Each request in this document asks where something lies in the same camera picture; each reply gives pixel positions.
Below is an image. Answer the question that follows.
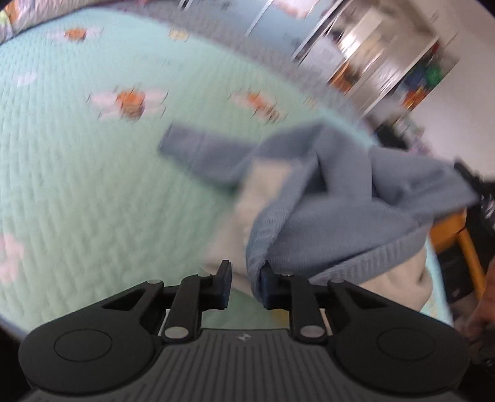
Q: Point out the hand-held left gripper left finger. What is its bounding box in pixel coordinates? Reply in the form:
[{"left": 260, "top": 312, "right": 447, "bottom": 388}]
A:
[{"left": 101, "top": 260, "right": 233, "bottom": 344}]

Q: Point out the mint green bee-print quilt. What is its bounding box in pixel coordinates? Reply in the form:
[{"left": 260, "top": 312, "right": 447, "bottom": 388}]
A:
[{"left": 0, "top": 8, "right": 455, "bottom": 337}]

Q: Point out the person's right hand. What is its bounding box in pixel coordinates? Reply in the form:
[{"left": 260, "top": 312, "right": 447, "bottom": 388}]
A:
[{"left": 462, "top": 263, "right": 495, "bottom": 349}]

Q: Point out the sliding door wardrobe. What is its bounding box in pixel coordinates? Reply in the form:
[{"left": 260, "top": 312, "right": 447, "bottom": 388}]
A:
[{"left": 170, "top": 0, "right": 349, "bottom": 89}]

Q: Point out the pile of colourful bags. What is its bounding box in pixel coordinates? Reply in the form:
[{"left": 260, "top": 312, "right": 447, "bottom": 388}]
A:
[{"left": 402, "top": 42, "right": 445, "bottom": 109}]

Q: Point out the black armchair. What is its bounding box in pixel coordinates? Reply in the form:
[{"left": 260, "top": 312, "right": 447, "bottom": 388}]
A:
[{"left": 373, "top": 120, "right": 418, "bottom": 151}]

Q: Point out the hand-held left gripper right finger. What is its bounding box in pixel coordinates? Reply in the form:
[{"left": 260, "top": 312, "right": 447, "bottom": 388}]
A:
[{"left": 260, "top": 262, "right": 389, "bottom": 344}]

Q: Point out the wooden desk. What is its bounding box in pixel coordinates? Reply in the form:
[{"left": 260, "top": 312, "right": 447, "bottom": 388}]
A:
[{"left": 427, "top": 212, "right": 486, "bottom": 289}]

